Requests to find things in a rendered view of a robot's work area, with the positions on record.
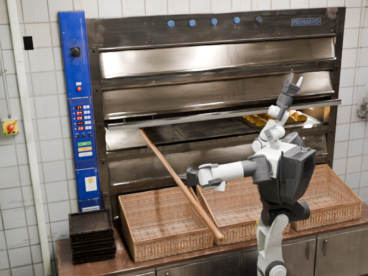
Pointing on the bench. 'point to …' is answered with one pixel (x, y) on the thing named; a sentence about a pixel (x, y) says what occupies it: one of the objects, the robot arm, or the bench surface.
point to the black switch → (75, 51)
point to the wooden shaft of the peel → (184, 189)
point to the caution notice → (91, 183)
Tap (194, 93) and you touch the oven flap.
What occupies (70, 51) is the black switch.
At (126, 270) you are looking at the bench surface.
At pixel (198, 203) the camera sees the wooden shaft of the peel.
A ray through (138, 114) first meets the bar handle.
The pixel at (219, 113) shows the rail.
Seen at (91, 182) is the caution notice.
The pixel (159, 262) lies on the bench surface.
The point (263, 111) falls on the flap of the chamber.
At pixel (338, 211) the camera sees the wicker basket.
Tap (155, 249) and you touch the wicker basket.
